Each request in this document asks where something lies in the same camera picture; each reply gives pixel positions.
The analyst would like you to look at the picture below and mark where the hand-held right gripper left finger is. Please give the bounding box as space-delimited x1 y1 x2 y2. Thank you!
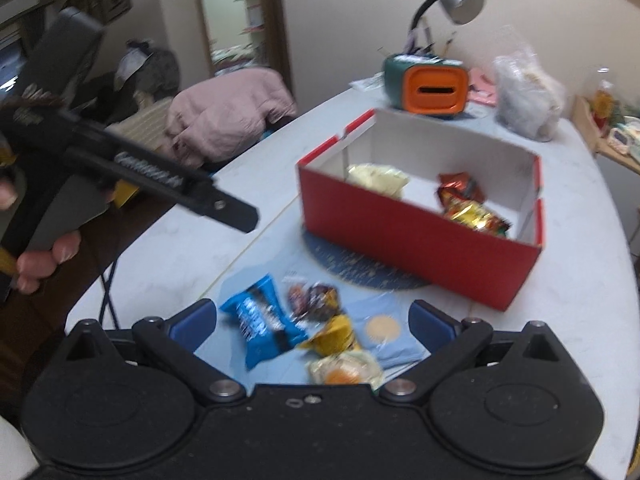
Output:
55 298 247 405

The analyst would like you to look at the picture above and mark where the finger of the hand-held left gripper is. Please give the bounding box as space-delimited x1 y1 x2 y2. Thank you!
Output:
200 176 261 233

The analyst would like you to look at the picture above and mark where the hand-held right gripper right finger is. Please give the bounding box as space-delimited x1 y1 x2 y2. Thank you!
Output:
378 300 576 405

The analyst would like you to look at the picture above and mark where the light blue snack packet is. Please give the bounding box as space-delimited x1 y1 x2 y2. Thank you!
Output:
345 294 430 368

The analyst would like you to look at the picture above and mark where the red cardboard box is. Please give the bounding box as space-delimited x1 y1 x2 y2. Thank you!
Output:
296 107 544 311

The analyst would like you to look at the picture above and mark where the small yellow snack packet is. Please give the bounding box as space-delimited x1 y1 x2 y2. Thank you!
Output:
297 314 362 354

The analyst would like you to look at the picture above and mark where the egg yolk pastry packet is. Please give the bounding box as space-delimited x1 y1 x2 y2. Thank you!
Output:
307 351 385 389

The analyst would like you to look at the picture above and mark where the small dark brown snack packet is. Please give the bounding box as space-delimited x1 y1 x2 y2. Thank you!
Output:
304 282 342 322

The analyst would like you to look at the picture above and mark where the red orange snack packet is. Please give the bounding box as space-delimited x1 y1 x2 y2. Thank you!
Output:
442 197 512 239

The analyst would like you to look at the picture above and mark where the dark red foil snack packet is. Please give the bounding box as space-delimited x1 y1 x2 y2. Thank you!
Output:
437 170 486 206

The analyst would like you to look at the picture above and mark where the pale yellow snack packet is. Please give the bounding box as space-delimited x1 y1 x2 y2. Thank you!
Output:
346 162 411 199

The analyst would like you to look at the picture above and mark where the person's left hand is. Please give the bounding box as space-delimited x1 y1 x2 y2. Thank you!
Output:
0 181 82 295

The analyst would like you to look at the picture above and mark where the cream cushion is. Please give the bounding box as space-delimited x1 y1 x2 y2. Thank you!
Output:
107 97 173 153

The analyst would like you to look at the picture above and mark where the dark blue round placemat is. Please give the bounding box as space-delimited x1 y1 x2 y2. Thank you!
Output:
301 227 431 291

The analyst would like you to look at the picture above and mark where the pink padded jacket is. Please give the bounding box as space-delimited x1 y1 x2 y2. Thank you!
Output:
165 67 298 168

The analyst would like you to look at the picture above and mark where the dark clothes pile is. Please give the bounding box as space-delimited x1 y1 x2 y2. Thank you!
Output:
115 40 181 106

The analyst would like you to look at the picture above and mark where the paper leaflet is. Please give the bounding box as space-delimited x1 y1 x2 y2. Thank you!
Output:
350 74 386 92

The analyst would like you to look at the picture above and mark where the green orange desk organizer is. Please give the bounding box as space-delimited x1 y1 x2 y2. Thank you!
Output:
382 52 471 118

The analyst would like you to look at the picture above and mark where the wooden corner cabinet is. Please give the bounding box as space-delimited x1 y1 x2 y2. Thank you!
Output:
570 95 640 176

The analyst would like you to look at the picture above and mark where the clear plastic bag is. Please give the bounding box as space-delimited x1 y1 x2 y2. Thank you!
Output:
492 45 568 143

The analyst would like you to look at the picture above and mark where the orange drink bottle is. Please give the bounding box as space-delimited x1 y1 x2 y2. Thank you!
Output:
595 67 616 126

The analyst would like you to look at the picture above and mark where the silver desk lamp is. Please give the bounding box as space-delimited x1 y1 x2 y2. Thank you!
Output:
409 0 486 58

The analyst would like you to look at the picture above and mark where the wooden door frame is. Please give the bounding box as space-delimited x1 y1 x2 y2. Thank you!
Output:
190 0 296 106

